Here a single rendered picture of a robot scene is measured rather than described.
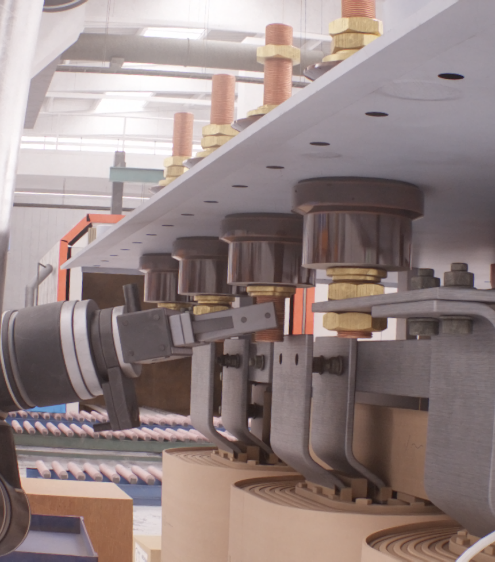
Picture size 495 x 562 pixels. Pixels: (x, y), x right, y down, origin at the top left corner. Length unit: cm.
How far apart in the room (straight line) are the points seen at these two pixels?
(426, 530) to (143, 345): 36
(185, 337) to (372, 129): 50
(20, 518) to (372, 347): 41
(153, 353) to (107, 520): 124
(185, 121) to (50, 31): 1025
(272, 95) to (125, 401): 35
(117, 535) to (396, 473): 127
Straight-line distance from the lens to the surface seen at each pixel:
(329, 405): 125
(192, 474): 157
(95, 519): 241
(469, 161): 85
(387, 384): 111
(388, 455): 123
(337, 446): 122
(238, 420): 164
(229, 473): 152
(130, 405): 125
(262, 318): 122
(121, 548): 242
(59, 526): 218
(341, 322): 96
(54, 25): 1204
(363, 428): 131
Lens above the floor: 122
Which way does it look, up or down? 3 degrees up
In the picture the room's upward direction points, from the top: 2 degrees clockwise
